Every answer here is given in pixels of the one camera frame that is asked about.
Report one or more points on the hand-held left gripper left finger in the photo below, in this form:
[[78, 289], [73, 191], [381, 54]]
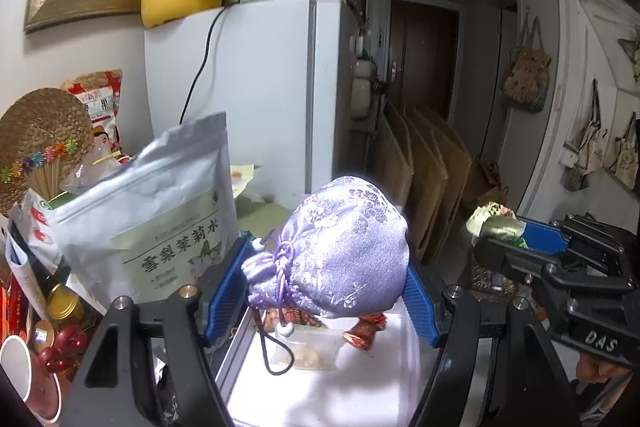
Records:
[[227, 287]]

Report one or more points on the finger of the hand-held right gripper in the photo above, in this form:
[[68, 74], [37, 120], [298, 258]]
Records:
[[545, 238], [515, 259]]

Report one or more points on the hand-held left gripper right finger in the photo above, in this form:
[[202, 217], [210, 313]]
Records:
[[422, 307]]

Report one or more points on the red brown candy packet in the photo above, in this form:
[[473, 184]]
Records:
[[365, 332]]

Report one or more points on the white cardboard box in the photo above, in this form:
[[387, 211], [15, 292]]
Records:
[[350, 387]]

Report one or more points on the person's right hand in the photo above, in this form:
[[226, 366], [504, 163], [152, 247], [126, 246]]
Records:
[[600, 379]]

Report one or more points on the green hand-shaped mat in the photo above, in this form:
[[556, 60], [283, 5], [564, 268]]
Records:
[[265, 213]]

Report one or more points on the silver tea pouch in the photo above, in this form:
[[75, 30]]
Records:
[[150, 227]]

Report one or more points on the beige tote bag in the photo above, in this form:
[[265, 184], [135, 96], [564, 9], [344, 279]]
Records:
[[625, 152], [587, 147]]

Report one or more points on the clear plastic packet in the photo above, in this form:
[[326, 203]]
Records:
[[315, 349]]

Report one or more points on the yellow paper packet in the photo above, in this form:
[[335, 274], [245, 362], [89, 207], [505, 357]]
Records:
[[244, 179]]

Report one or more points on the patterned tote bag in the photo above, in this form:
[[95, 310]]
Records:
[[527, 77]]

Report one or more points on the gold round tin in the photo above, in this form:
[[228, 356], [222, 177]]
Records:
[[65, 302]]

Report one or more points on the red bead ornament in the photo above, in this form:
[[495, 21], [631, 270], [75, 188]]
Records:
[[60, 347]]

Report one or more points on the white refrigerator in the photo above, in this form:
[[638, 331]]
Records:
[[270, 97]]

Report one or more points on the dark brown door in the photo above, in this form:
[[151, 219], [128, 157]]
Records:
[[422, 57]]

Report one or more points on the pink and white cup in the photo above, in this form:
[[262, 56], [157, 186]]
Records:
[[25, 382]]

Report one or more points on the red snack bag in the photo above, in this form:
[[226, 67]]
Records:
[[100, 102]]

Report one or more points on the white hanging holder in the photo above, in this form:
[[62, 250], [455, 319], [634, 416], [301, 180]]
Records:
[[362, 89]]

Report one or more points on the woven straw fan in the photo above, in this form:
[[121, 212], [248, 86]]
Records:
[[40, 142]]

